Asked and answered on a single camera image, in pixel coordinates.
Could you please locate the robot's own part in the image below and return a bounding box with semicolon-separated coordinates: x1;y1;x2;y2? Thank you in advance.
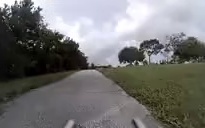
63;119;76;128
132;117;147;128

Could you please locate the row of dark trees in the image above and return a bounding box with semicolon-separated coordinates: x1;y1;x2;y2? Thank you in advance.
0;0;90;84

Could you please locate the wide grass field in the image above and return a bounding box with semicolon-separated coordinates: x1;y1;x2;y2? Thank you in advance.
97;61;205;128

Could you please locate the cluster of trees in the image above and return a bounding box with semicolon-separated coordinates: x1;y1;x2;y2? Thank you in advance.
163;32;205;64

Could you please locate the tall thin-trunked tree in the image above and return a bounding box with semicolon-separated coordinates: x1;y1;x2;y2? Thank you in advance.
139;38;165;65

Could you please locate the round dark tree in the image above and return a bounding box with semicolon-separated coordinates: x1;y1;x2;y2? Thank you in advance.
117;46;146;66

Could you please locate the grass strip beside tree row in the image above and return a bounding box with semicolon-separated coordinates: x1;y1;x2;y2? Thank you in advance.
0;69;81;121

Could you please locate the grey concrete path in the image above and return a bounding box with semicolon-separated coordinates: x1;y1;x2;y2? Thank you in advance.
0;68;164;128

